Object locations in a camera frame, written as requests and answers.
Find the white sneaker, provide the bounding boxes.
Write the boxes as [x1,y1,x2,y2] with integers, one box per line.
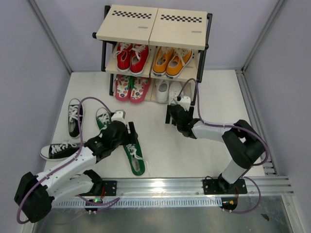
[168,82,182,105]
[155,80,170,103]

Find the pink flip-flop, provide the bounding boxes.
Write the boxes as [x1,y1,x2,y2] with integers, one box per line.
[129,77,151,103]
[115,75,132,101]

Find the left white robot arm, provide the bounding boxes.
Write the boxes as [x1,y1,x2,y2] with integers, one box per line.
[14,121,138,224]

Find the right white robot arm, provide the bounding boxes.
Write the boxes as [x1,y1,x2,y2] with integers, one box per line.
[167,104,269,194]

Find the beige black shoe shelf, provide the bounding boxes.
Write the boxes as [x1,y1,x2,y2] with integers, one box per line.
[92,4,213,96]

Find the lower green sneaker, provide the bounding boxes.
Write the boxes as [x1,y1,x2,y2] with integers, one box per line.
[123,141,146,176]

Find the green sneaker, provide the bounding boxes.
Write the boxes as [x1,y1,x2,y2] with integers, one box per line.
[95,107,111,130]
[123,141,146,176]

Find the upper green sneaker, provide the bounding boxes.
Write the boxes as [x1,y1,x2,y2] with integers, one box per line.
[95,107,111,130]

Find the upright black sneaker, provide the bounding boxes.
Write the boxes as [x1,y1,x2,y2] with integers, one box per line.
[68,98,84,138]

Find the left yellow sneaker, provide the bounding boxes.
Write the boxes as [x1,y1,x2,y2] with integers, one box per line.
[153,46,174,76]

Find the yellow sneaker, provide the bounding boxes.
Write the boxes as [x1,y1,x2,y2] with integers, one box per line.
[153,46,174,76]
[166,48,192,79]

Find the right yellow sneaker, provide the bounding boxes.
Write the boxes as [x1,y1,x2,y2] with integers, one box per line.
[166,48,192,79]

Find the sideways black sneaker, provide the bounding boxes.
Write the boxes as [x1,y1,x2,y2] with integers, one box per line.
[39,142,80,162]

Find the right red sneaker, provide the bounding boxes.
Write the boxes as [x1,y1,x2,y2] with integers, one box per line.
[130,44,149,76]

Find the red sneaker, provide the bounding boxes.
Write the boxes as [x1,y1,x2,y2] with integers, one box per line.
[113,42,133,72]
[130,44,149,76]

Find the left controller board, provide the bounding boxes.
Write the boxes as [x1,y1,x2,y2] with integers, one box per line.
[85,199,103,212]

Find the controller board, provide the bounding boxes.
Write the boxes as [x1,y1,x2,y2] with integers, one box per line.
[221,198,238,212]
[85,199,103,212]

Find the left red sneaker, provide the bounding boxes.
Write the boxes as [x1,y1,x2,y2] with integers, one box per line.
[113,42,133,72]

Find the right controller board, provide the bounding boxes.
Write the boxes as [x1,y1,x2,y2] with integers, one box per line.
[221,198,238,212]

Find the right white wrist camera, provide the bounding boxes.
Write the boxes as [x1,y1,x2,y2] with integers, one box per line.
[177,96,191,111]

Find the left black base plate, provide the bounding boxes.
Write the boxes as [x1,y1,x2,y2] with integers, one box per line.
[96,180,117,197]

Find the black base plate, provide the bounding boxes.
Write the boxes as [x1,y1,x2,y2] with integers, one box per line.
[202,175,248,195]
[96,180,117,197]

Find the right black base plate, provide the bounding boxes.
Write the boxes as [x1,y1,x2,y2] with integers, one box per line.
[202,175,248,195]

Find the slotted grey cable duct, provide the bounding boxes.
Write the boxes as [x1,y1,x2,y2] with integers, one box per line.
[55,196,222,208]

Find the aluminium mounting rail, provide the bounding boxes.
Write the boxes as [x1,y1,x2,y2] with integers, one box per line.
[28,177,294,200]

